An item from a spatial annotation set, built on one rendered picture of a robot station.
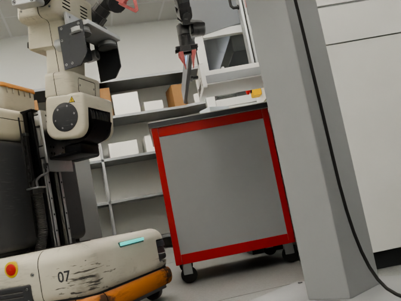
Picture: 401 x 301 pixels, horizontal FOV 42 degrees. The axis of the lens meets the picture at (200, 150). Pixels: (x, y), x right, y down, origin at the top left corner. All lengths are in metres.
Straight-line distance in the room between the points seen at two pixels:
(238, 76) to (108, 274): 1.03
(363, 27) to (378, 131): 0.38
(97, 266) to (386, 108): 1.12
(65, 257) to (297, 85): 0.87
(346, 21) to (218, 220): 1.05
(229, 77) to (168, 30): 4.67
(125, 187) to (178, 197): 4.00
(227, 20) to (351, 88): 1.57
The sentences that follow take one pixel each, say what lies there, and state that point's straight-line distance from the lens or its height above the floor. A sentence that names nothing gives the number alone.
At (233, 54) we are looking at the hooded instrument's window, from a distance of 3.33.
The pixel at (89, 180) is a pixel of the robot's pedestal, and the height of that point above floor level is 0.56.
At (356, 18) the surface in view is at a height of 0.88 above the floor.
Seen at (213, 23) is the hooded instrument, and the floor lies 1.43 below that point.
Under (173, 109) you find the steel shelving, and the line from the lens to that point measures 6.11.
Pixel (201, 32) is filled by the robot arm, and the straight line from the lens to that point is 2.46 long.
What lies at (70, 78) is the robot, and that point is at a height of 0.86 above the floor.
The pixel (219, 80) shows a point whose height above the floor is 0.84.
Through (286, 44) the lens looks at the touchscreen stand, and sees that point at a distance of 1.36.
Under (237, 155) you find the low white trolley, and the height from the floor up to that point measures 0.53.
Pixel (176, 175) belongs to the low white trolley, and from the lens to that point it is 2.45.
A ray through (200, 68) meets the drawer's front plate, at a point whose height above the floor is 0.90.
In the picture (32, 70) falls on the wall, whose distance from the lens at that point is 6.73.
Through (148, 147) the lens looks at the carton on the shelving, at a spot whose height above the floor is 1.16.
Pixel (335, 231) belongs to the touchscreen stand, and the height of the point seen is 0.20.
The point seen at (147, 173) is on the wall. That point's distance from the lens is 6.46.
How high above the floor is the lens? 0.30
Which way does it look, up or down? 7 degrees up
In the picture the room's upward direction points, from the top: 11 degrees counter-clockwise
